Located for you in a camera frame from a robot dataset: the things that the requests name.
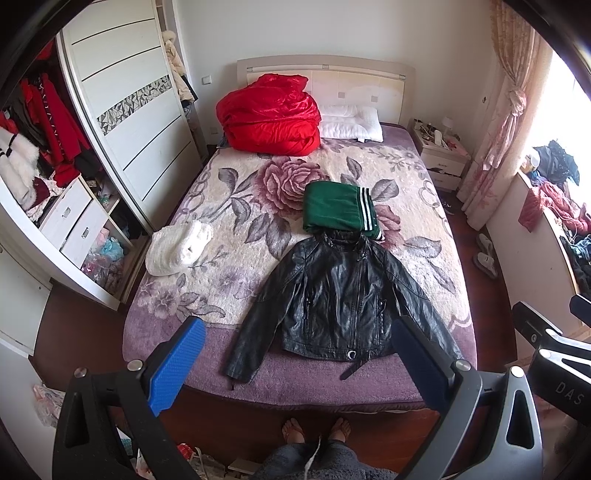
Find black leather jacket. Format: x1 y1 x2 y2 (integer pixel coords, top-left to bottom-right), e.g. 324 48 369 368
224 231 461 383

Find pile of clothes right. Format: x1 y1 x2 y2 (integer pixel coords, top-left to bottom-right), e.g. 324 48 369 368
518 140 590 299

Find person's right foot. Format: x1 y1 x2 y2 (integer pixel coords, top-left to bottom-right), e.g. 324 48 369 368
328 418 352 443

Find person's foot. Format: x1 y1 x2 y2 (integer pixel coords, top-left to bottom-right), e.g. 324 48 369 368
281 418 305 444
328 418 352 443

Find white slippers on floor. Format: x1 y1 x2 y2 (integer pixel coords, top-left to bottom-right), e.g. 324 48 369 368
473 233 498 280

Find white knitted sweater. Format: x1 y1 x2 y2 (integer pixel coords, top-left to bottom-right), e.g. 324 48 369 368
145 221 213 277

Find person's left foot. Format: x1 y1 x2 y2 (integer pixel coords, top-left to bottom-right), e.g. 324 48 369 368
281 418 305 444

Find white wardrobe drawer unit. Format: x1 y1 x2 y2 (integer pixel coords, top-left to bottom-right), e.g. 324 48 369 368
39 178 107 268

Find folded green striped garment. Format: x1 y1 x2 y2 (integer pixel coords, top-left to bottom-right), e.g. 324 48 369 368
303 181 384 240

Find floral purple bed blanket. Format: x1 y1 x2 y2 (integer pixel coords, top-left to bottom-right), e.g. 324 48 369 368
122 126 477 412

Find white bedside nightstand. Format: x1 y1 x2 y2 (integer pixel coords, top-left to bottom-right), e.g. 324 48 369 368
409 119 472 192

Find red hanging coat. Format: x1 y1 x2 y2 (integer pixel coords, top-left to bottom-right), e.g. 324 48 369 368
20 73 90 188

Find white pillow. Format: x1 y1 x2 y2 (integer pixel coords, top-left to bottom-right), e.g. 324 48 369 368
318 105 384 143

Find white fur coat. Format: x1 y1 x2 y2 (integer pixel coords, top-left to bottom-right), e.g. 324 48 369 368
1 128 39 210

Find red folded quilt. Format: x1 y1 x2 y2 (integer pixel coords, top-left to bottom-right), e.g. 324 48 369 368
215 73 321 156

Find cream bed headboard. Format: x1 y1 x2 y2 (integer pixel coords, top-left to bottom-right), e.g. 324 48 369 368
236 54 416 126

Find pink floral curtain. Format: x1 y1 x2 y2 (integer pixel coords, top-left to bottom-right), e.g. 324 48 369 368
457 1 540 230

